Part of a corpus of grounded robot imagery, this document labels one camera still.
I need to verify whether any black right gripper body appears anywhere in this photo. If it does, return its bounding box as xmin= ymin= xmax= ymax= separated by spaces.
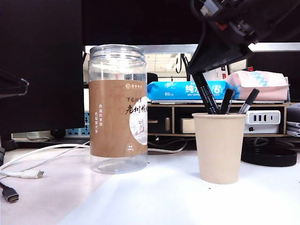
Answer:
xmin=198 ymin=0 xmax=293 ymax=46

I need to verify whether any slim black marker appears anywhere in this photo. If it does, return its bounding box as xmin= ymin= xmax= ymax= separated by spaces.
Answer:
xmin=219 ymin=88 xmax=235 ymax=115

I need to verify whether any wooden desk shelf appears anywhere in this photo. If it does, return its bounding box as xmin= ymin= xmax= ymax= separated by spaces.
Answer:
xmin=147 ymin=100 xmax=300 ymax=137

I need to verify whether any pink tissue pack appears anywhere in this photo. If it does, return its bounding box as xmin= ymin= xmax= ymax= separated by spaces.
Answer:
xmin=225 ymin=70 xmax=289 ymax=101

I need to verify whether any white usb charger block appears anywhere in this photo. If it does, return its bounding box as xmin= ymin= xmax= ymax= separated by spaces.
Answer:
xmin=245 ymin=110 xmax=281 ymax=134

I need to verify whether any black hanging cable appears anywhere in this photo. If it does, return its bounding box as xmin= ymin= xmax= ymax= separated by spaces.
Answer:
xmin=175 ymin=53 xmax=191 ymax=75

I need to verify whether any thick black marker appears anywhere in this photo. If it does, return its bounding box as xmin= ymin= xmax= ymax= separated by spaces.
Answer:
xmin=192 ymin=72 xmax=220 ymax=115

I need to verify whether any grey flat item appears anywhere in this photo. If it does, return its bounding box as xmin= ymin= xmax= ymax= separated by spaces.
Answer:
xmin=287 ymin=103 xmax=300 ymax=122

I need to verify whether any white paper sheet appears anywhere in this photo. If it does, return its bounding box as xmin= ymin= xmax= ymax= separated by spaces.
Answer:
xmin=56 ymin=153 xmax=300 ymax=225

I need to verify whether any thin white cable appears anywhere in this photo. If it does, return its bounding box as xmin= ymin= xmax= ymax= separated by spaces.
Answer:
xmin=148 ymin=142 xmax=188 ymax=154

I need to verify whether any black round base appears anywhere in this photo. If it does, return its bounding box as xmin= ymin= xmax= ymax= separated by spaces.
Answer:
xmin=241 ymin=142 xmax=298 ymax=167

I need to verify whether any beige paper cup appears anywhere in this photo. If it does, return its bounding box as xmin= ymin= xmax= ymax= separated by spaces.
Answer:
xmin=191 ymin=112 xmax=248 ymax=185

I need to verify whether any blue power strip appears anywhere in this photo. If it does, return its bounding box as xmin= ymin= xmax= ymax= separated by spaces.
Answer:
xmin=65 ymin=112 xmax=91 ymax=138

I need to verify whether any black round knob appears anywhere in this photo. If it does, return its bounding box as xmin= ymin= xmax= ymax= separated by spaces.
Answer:
xmin=51 ymin=128 xmax=67 ymax=139

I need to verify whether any black cable grey connector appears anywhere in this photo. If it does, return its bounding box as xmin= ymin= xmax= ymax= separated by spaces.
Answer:
xmin=0 ymin=181 xmax=21 ymax=203

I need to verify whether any white column with stickers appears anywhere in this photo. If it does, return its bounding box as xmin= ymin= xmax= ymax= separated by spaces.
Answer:
xmin=201 ymin=62 xmax=235 ymax=82

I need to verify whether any black flat board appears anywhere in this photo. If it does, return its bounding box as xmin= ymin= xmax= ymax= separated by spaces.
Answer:
xmin=14 ymin=137 xmax=91 ymax=149

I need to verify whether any stack of papers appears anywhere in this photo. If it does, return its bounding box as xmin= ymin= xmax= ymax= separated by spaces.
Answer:
xmin=286 ymin=121 xmax=300 ymax=137

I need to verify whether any black monitor silver bezel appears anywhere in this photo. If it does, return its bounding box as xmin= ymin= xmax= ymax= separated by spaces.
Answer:
xmin=81 ymin=0 xmax=300 ymax=54

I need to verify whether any clear plastic jar brown label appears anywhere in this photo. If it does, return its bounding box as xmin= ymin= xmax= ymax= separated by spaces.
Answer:
xmin=88 ymin=44 xmax=149 ymax=174

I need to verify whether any white usb-c cable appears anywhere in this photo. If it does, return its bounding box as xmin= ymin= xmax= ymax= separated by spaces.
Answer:
xmin=0 ymin=143 xmax=91 ymax=180

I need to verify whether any cream box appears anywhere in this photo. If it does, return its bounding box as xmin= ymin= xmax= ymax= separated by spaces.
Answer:
xmin=180 ymin=118 xmax=195 ymax=134

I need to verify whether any dark screen panel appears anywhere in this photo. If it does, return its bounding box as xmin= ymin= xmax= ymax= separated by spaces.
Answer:
xmin=247 ymin=51 xmax=300 ymax=103

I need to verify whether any blue wet wipes pack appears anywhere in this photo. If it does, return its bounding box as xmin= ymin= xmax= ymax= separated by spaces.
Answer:
xmin=147 ymin=80 xmax=241 ymax=100

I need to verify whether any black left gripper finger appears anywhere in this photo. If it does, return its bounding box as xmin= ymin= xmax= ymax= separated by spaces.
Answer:
xmin=0 ymin=69 xmax=29 ymax=98

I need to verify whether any grey marker black cap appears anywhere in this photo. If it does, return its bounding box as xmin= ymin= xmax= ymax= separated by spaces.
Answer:
xmin=238 ymin=88 xmax=260 ymax=115

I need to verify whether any black monitor stand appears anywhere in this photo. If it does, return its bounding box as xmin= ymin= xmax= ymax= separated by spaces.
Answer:
xmin=0 ymin=132 xmax=19 ymax=165

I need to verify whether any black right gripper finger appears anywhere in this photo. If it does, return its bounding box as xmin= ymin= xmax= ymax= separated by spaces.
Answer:
xmin=186 ymin=22 xmax=255 ymax=71
xmin=187 ymin=53 xmax=255 ymax=75

